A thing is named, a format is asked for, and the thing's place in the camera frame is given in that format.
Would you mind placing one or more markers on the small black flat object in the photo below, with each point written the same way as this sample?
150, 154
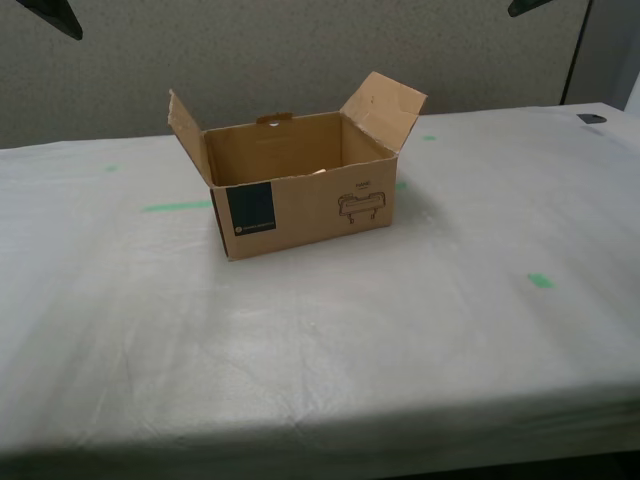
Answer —
591, 119

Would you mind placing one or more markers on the long green tape strip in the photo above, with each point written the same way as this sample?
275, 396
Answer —
175, 206

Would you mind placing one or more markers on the grey partition end post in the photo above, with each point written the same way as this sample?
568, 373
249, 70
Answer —
607, 50

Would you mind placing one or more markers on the brown cardboard box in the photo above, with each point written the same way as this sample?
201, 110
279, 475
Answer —
310, 215

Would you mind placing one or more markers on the light wooden block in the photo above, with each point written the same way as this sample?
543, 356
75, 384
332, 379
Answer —
319, 172

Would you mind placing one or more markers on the grey fabric partition panel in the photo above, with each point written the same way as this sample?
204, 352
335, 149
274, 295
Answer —
300, 50

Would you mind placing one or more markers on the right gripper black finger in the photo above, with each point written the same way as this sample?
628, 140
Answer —
525, 6

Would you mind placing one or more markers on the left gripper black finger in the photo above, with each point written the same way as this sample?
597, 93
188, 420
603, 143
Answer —
55, 15

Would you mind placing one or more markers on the green tape square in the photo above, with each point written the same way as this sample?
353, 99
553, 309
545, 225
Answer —
541, 281

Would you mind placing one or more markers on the small green tape dot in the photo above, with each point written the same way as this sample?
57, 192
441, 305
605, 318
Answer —
110, 168

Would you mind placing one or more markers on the white table cover cloth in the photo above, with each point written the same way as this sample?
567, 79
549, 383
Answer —
320, 350

